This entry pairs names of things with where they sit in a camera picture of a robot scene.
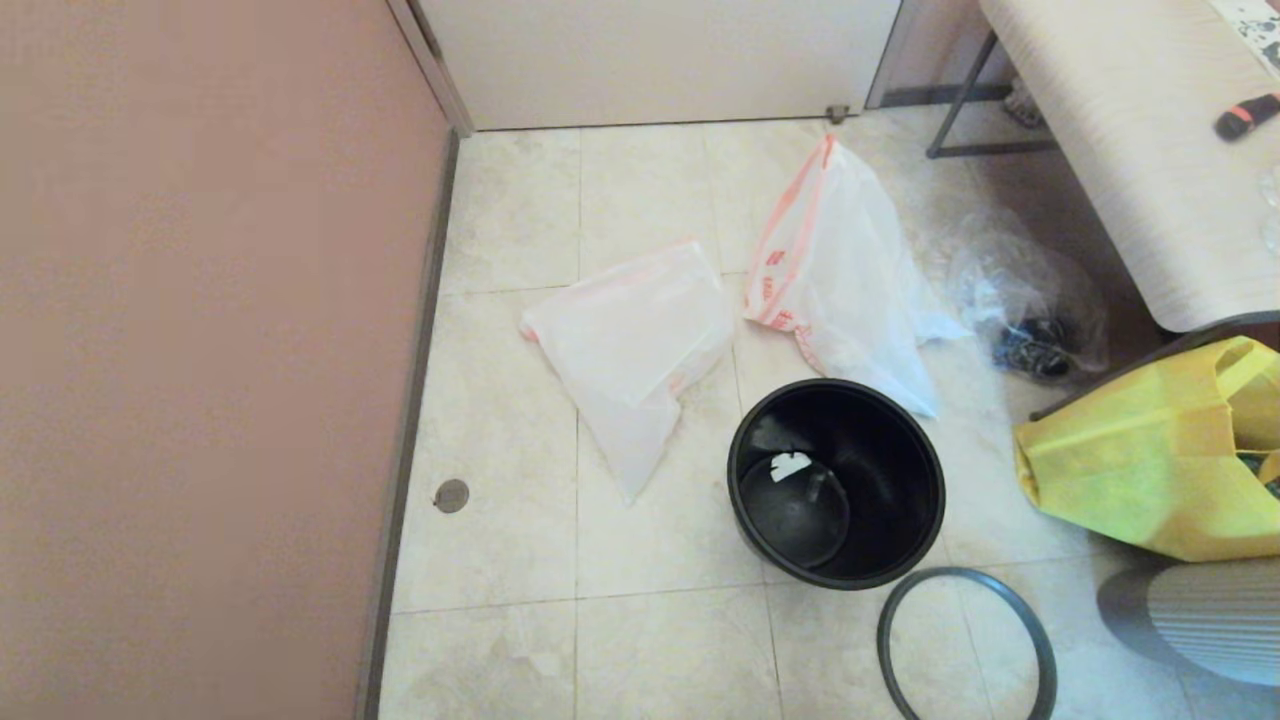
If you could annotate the black round trash bin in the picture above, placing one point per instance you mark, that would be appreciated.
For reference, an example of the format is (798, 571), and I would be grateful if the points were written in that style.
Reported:
(880, 470)

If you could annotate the clear crumpled plastic bag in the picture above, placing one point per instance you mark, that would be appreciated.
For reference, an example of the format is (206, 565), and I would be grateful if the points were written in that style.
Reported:
(1010, 285)

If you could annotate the dark cable bundle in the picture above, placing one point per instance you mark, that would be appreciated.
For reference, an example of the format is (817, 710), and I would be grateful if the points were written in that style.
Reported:
(1035, 350)

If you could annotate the yellow non-woven shopping bag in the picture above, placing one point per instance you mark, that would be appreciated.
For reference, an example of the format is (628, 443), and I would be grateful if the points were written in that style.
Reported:
(1130, 460)

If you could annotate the white paper scrap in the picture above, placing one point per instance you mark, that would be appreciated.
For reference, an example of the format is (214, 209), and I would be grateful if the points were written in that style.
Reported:
(790, 465)

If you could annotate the round metal floor drain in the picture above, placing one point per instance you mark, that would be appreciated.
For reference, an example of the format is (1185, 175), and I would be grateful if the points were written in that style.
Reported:
(452, 496)

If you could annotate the white door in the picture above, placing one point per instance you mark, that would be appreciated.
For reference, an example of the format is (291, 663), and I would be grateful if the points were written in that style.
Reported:
(650, 60)

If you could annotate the metal door stop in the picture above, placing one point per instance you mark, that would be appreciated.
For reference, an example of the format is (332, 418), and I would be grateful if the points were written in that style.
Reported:
(837, 114)

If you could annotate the grey item under table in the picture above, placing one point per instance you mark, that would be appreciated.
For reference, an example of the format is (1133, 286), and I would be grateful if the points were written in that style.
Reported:
(1020, 105)

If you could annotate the light wood-grain table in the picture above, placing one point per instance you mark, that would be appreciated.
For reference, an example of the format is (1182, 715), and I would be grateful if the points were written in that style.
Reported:
(1120, 150)

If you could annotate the white ribbed bin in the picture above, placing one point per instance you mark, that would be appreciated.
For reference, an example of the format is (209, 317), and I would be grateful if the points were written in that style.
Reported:
(1220, 620)

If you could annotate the black and orange marker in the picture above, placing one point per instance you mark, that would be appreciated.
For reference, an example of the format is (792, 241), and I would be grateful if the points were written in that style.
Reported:
(1245, 118)

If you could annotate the black-white patterned paper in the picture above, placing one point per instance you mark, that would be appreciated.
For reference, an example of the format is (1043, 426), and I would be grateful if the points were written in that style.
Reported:
(1260, 25)

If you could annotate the dark metal table frame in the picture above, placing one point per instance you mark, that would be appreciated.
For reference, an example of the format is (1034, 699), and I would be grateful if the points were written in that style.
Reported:
(985, 150)

